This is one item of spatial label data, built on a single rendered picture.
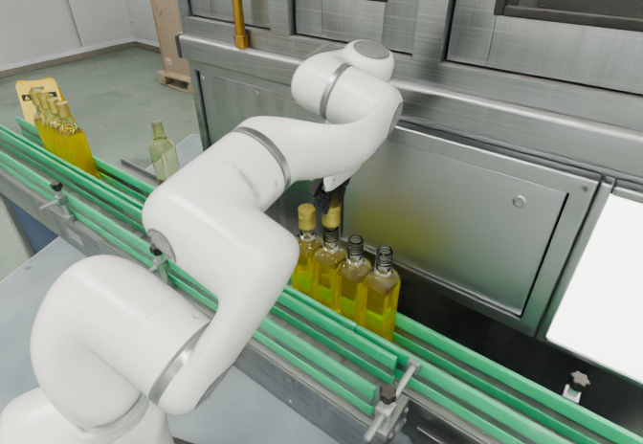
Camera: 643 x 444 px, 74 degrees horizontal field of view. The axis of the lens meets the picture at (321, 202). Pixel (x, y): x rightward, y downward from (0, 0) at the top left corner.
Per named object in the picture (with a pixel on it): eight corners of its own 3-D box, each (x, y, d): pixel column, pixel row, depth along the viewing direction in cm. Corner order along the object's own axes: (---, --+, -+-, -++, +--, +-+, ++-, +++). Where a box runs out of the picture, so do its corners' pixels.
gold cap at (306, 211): (294, 225, 86) (294, 207, 83) (308, 218, 88) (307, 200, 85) (305, 233, 84) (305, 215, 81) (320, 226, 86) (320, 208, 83)
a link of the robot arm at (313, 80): (355, 89, 49) (287, 55, 51) (336, 160, 56) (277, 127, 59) (407, 49, 59) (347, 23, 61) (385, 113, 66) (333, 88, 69)
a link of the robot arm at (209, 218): (214, 206, 55) (308, 276, 53) (69, 336, 43) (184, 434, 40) (224, 115, 42) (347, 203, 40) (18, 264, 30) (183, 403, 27)
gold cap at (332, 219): (343, 221, 81) (344, 202, 79) (333, 231, 79) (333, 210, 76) (328, 214, 83) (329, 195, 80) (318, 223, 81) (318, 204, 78)
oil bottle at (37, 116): (75, 166, 154) (47, 90, 139) (59, 172, 151) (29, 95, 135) (67, 162, 157) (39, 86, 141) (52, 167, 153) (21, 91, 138)
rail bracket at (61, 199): (78, 221, 128) (63, 183, 120) (54, 233, 123) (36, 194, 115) (72, 216, 129) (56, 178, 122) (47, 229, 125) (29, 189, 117)
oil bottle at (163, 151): (187, 197, 138) (170, 121, 123) (173, 206, 134) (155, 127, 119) (174, 192, 140) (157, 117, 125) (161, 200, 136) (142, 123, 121)
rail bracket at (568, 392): (573, 405, 80) (600, 361, 72) (565, 435, 75) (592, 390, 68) (550, 393, 82) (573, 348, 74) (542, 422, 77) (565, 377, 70)
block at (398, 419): (409, 419, 84) (413, 398, 80) (385, 460, 78) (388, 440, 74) (392, 409, 86) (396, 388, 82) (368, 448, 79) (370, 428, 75)
